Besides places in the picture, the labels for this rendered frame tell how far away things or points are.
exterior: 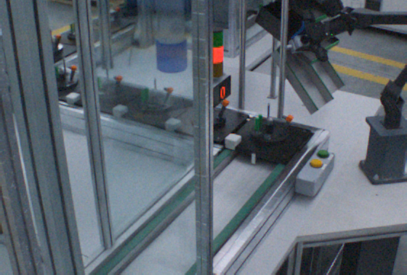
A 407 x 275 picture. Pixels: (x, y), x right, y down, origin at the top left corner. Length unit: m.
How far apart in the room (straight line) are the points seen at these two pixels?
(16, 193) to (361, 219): 1.39
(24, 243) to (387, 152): 1.52
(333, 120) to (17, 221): 1.92
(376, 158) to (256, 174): 0.43
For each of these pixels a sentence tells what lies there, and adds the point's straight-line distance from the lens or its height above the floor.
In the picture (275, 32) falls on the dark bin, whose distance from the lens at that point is 2.24.
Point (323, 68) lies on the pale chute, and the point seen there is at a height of 1.07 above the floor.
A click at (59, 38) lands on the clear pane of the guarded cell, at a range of 0.77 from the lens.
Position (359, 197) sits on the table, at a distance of 2.06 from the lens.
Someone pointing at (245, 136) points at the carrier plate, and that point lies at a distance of 2.14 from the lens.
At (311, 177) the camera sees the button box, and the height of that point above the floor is 0.96.
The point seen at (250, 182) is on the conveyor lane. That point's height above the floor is 0.92.
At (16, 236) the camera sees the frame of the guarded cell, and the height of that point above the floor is 1.54.
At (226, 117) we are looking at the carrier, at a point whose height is 0.97.
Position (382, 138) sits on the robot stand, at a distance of 2.04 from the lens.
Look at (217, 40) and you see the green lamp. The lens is 1.84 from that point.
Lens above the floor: 2.02
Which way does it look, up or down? 29 degrees down
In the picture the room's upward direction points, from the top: 1 degrees counter-clockwise
